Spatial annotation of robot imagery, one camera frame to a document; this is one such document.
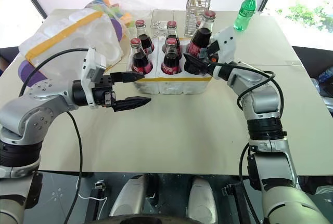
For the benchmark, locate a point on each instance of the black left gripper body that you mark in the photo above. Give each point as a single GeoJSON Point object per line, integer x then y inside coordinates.
{"type": "Point", "coordinates": [101, 91]}

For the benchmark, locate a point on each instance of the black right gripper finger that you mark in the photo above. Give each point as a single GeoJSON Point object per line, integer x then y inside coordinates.
{"type": "Point", "coordinates": [194, 64]}

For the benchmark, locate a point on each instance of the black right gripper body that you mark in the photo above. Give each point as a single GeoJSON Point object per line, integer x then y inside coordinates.
{"type": "Point", "coordinates": [212, 48]}

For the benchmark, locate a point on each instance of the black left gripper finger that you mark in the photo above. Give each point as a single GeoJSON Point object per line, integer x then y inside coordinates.
{"type": "Point", "coordinates": [132, 103]}
{"type": "Point", "coordinates": [127, 76]}

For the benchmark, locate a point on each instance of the glass cola bottle red cap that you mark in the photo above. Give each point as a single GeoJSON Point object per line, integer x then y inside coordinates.
{"type": "Point", "coordinates": [142, 40]}
{"type": "Point", "coordinates": [201, 38]}
{"type": "Point", "coordinates": [172, 30]}
{"type": "Point", "coordinates": [170, 63]}
{"type": "Point", "coordinates": [198, 24]}
{"type": "Point", "coordinates": [139, 61]}

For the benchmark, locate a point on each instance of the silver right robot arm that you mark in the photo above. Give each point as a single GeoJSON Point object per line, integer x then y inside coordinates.
{"type": "Point", "coordinates": [262, 99]}

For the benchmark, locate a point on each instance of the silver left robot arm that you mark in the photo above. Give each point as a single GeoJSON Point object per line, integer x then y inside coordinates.
{"type": "Point", "coordinates": [31, 115]}

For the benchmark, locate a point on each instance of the white foam crate yellow tape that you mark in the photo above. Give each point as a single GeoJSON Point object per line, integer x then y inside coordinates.
{"type": "Point", "coordinates": [171, 85]}

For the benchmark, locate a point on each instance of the clear plastic box with washers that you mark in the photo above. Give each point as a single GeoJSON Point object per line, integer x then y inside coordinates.
{"type": "Point", "coordinates": [161, 17]}

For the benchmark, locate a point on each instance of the purple foam disc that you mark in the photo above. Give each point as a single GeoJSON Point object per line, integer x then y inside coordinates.
{"type": "Point", "coordinates": [118, 30]}

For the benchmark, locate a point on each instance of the green plastic bottle yellow cap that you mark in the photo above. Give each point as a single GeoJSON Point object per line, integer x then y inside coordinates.
{"type": "Point", "coordinates": [244, 13]}

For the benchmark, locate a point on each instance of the clear bag with colourful items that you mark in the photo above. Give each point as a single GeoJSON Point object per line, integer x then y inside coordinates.
{"type": "Point", "coordinates": [65, 43]}

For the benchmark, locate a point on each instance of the clear plastic bag coloured pieces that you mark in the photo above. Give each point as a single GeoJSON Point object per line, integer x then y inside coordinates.
{"type": "Point", "coordinates": [135, 3]}

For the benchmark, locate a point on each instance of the purple foam roll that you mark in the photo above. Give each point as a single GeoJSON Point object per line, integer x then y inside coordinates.
{"type": "Point", "coordinates": [26, 72]}

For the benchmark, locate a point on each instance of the silver rounded robot leg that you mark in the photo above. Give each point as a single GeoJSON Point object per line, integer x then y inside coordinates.
{"type": "Point", "coordinates": [131, 195]}
{"type": "Point", "coordinates": [202, 200]}

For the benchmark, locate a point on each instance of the black bag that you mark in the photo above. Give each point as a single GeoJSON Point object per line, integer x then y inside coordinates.
{"type": "Point", "coordinates": [312, 60]}

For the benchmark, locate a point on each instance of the clear water bottle blue label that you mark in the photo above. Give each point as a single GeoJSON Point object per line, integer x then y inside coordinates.
{"type": "Point", "coordinates": [325, 75]}

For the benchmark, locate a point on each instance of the dark rounded robot torso rim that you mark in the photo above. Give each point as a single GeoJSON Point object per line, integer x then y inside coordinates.
{"type": "Point", "coordinates": [151, 220]}

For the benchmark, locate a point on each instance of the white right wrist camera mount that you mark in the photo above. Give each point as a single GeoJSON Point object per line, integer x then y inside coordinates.
{"type": "Point", "coordinates": [227, 46]}

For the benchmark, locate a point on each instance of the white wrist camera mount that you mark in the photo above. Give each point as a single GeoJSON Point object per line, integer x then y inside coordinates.
{"type": "Point", "coordinates": [90, 61]}
{"type": "Point", "coordinates": [227, 46]}

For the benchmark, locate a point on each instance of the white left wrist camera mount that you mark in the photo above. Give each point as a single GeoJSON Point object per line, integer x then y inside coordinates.
{"type": "Point", "coordinates": [90, 61]}

